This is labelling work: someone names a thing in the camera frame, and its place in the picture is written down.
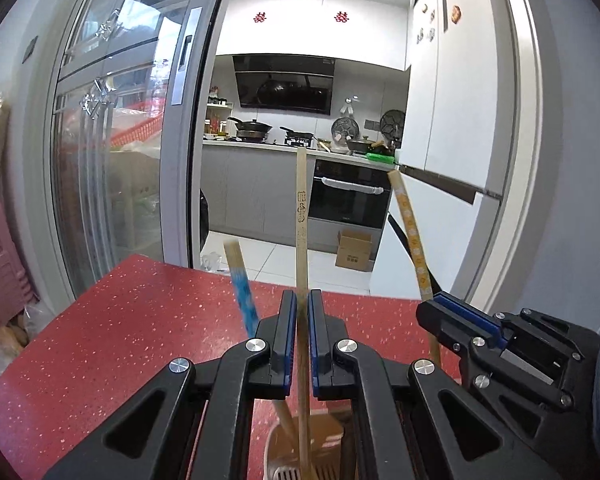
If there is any blue patterned wooden chopstick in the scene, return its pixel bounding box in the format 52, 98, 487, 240
223, 241, 296, 441

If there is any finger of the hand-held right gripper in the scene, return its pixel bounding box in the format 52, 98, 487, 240
416, 300, 506, 357
432, 293, 507, 336

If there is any round metal rack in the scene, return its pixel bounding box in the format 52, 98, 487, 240
331, 116, 362, 144
380, 110, 406, 141

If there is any plain wooden chopstick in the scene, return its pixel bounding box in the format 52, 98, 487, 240
296, 146, 314, 480

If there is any cardboard box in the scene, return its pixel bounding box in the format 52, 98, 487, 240
335, 230, 373, 273

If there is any stack of pink stools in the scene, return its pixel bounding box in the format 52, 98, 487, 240
0, 185, 33, 341

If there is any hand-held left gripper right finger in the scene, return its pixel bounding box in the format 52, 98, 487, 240
307, 288, 563, 480

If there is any black frying pan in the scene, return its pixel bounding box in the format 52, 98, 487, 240
279, 126, 315, 142

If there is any black range hood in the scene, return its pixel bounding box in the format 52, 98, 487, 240
231, 55, 336, 116

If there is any sliding glass door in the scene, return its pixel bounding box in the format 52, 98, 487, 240
50, 0, 231, 301

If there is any black wok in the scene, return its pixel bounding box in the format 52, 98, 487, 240
227, 117, 273, 140

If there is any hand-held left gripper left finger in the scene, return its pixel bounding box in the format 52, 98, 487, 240
42, 290, 299, 480

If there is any cooking pot with lid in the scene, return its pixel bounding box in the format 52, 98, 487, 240
346, 135, 381, 156

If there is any black built-in oven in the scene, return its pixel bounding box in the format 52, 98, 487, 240
312, 159, 392, 231

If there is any white oven handle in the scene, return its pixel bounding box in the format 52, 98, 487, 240
321, 176, 383, 195

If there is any beige plastic utensil holder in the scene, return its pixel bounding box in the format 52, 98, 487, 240
264, 400, 353, 480

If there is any yellow patterned wooden chopstick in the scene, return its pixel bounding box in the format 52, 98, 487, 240
387, 170, 441, 366

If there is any white refrigerator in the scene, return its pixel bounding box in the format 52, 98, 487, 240
395, 0, 521, 306

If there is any condiment shelf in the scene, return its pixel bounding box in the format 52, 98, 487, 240
205, 87, 233, 139

